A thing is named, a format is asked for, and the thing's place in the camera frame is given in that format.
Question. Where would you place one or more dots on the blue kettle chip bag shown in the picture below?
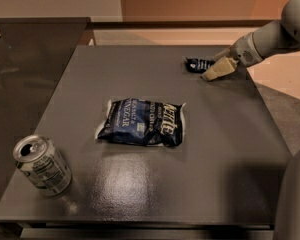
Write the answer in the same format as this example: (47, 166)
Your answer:
(144, 123)

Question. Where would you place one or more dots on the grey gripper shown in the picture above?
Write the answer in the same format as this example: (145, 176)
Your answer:
(242, 52)

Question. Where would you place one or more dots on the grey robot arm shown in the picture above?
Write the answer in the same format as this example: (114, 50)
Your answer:
(277, 37)

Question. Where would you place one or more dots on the dark rxbar blueberry wrapper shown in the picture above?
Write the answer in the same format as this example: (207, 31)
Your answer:
(197, 65)

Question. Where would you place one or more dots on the silver soda can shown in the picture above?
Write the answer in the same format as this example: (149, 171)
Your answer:
(39, 160)

